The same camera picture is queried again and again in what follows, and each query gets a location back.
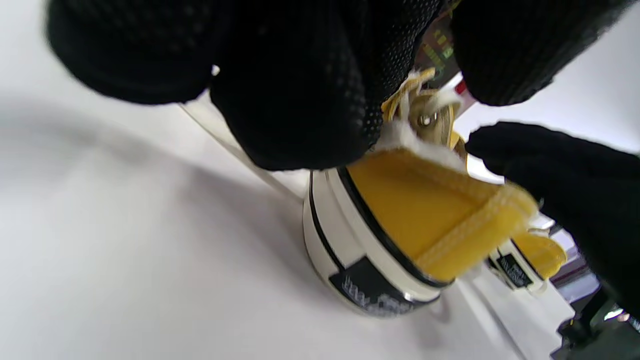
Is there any white shoe lace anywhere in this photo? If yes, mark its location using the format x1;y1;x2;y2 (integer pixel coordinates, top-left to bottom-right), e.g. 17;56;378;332
177;67;468;201

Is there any yellow canvas shoe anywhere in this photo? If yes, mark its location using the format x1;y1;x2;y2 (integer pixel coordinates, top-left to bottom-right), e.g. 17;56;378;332
302;67;541;318
487;230;568;293

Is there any person's right hand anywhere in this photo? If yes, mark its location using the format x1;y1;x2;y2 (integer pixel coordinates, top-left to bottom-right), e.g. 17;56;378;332
465;122;640;317

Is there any person's left hand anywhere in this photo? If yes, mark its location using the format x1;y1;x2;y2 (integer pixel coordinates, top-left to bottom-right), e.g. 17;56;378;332
45;0;632;171

